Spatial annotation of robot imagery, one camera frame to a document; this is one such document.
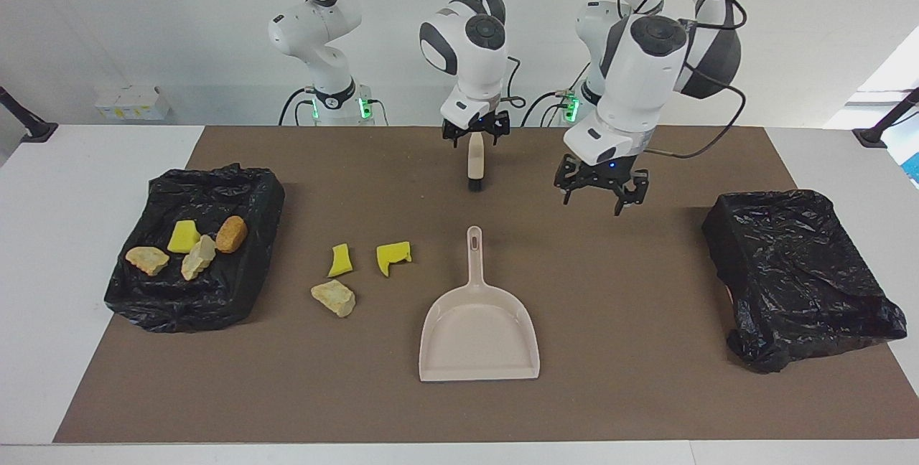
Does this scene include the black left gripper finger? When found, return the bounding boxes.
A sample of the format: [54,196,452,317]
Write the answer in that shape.
[553,156,586,206]
[610,169,650,217]

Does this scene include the tan bread piece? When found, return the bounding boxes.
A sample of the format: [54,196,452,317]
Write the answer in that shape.
[125,246,171,277]

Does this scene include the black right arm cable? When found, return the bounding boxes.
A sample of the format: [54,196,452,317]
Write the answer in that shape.
[269,0,528,111]

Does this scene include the brown round bread roll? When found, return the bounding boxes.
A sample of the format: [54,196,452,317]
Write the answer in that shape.
[215,215,248,254]

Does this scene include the beige plastic dustpan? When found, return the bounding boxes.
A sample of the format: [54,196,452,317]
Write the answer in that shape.
[419,226,541,382]

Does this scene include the black bag lined bin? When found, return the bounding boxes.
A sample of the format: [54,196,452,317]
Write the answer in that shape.
[701,189,908,374]
[104,163,286,334]

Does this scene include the yellow sponge chunk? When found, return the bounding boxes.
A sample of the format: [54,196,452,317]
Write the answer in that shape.
[167,220,202,254]

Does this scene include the notched yellow sponge piece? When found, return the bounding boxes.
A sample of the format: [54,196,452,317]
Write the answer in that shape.
[376,241,413,278]

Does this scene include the black clamp stand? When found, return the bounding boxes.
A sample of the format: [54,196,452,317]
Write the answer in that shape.
[852,87,919,149]
[0,86,59,144]

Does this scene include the large pale bread chunk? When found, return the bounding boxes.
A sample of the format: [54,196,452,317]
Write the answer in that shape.
[310,279,357,319]

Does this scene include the brown table mat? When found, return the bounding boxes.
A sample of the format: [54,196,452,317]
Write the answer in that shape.
[53,126,919,444]

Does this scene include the white cardboard boxes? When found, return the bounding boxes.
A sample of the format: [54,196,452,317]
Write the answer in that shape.
[95,85,172,121]

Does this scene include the beige hand brush black bristles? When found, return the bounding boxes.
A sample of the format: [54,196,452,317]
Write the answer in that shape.
[467,133,486,192]

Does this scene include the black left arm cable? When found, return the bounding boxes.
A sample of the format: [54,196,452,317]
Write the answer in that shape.
[616,0,747,160]

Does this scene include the pale cream bread piece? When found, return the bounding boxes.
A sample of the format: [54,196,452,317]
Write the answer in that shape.
[181,234,217,281]

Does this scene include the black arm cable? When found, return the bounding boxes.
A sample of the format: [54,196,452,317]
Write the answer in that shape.
[269,0,528,111]
[616,0,747,160]

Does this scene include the curved yellow sponge piece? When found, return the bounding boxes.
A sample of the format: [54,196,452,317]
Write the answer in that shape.
[327,243,354,278]

